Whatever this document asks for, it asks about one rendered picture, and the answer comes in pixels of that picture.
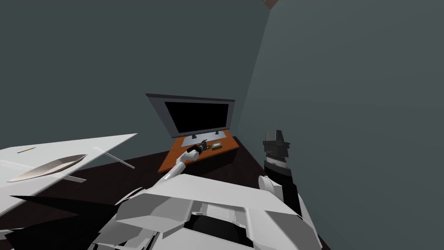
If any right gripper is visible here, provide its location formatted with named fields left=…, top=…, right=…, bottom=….
left=262, top=130, right=291, bottom=158

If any orange wooden table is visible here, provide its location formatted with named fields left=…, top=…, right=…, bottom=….
left=157, top=130, right=241, bottom=174

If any grey flat screen television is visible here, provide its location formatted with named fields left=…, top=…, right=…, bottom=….
left=145, top=93, right=236, bottom=139

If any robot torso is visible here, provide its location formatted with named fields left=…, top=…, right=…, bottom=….
left=88, top=173, right=324, bottom=250

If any white table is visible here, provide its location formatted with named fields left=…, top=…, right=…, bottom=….
left=0, top=133, right=138, bottom=217

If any silver oval bowl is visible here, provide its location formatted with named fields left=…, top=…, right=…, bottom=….
left=7, top=154, right=88, bottom=183

